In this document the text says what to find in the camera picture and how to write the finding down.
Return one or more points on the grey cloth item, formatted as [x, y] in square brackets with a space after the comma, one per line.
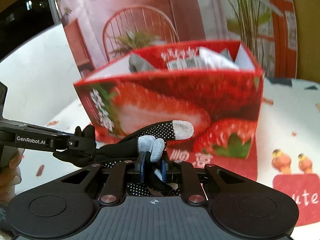
[140, 62]

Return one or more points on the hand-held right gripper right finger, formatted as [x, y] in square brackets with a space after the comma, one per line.
[163, 167]

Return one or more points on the person's left hand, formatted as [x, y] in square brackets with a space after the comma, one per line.
[10, 180]

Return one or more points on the printed room scene backdrop cloth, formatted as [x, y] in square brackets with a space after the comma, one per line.
[112, 5]

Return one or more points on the white printed tablecloth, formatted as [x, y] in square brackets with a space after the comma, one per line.
[282, 120]

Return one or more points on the dark window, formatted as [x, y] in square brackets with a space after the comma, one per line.
[25, 7]

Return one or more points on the white marble pattern board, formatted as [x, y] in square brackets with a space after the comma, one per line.
[37, 75]

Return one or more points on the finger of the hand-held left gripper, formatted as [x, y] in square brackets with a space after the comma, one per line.
[71, 143]

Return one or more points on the wooden panel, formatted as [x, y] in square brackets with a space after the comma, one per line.
[307, 42]

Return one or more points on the black dotted glove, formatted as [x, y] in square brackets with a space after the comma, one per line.
[160, 130]

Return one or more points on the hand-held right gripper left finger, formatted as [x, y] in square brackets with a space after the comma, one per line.
[142, 165]

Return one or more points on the red strawberry print cardboard box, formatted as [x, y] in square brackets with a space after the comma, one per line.
[175, 92]

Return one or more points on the white packet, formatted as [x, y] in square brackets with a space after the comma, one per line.
[215, 60]

